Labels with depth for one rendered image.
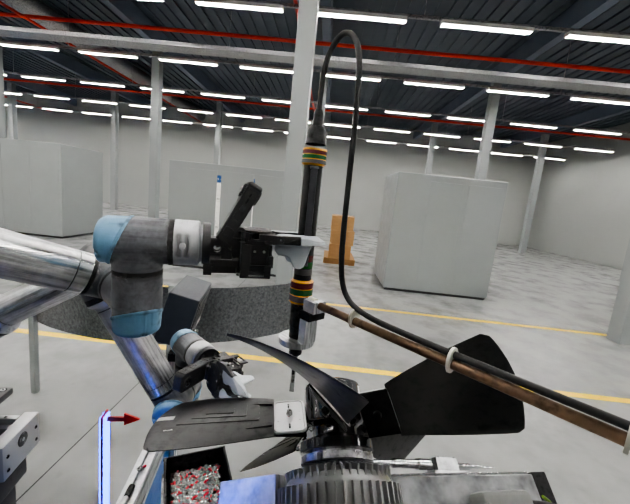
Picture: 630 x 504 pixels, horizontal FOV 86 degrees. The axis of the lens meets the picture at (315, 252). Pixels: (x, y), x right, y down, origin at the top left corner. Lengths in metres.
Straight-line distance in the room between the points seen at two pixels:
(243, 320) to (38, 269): 1.98
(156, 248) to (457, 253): 6.59
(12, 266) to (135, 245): 0.19
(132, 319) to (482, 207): 6.72
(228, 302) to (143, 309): 1.90
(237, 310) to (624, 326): 5.53
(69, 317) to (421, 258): 5.57
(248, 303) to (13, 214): 9.07
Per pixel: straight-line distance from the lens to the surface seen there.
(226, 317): 2.52
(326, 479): 0.67
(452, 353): 0.48
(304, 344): 0.65
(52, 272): 0.69
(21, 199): 10.90
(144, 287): 0.59
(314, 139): 0.62
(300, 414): 0.77
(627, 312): 6.56
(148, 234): 0.58
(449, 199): 6.81
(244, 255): 0.58
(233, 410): 0.78
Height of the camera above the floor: 1.63
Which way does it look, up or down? 9 degrees down
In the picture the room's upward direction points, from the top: 6 degrees clockwise
